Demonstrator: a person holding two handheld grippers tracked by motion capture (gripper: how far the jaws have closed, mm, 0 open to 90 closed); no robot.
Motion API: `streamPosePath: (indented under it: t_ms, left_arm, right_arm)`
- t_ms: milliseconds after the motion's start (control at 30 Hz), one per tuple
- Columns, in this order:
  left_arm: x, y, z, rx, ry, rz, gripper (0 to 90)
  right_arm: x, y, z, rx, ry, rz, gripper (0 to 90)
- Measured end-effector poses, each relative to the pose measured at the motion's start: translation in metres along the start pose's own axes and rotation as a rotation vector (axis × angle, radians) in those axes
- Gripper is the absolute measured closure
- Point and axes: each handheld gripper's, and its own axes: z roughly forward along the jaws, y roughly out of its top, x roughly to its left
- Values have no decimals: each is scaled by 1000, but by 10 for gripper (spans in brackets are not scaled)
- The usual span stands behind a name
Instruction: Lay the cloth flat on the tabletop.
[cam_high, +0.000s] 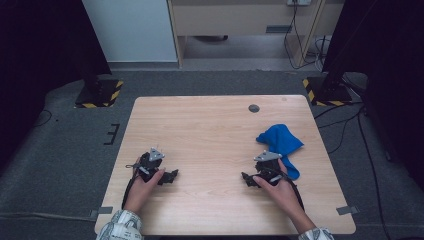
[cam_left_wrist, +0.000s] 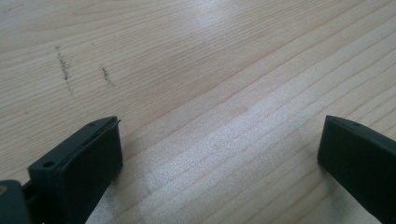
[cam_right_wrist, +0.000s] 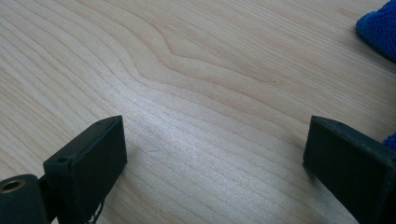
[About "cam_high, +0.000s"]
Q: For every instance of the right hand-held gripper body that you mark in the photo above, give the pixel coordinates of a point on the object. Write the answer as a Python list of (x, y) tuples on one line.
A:
[(269, 166)]

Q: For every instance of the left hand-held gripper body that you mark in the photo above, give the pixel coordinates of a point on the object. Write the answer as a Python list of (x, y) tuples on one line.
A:
[(146, 165)]

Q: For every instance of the blue microfibre cloth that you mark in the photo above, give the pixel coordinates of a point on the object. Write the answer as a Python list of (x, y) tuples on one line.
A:
[(281, 138)]

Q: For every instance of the person's left hand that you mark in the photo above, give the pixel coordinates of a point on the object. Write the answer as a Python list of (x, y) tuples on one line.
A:
[(141, 191)]

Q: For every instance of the person's right hand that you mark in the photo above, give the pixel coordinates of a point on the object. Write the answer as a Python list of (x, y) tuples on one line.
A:
[(283, 193)]

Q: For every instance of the grey round table grommet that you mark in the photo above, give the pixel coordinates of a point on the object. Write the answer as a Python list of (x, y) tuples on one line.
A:
[(254, 108)]

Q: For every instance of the grey tape piece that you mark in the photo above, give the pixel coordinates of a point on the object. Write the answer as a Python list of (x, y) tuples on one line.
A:
[(346, 210), (103, 210)]

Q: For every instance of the black yellow striped stand base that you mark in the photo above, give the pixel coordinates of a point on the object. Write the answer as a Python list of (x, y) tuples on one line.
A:
[(330, 96), (106, 95)]

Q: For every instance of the white panel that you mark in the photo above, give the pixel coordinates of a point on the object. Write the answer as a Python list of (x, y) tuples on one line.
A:
[(130, 30)]

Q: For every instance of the light wooden desk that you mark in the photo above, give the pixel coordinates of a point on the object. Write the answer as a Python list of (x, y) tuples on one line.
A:
[(230, 18)]

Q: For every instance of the black curtain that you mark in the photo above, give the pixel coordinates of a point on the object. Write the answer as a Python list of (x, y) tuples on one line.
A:
[(36, 50), (386, 50)]

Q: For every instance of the white power strip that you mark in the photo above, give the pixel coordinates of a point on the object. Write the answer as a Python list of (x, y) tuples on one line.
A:
[(299, 2)]

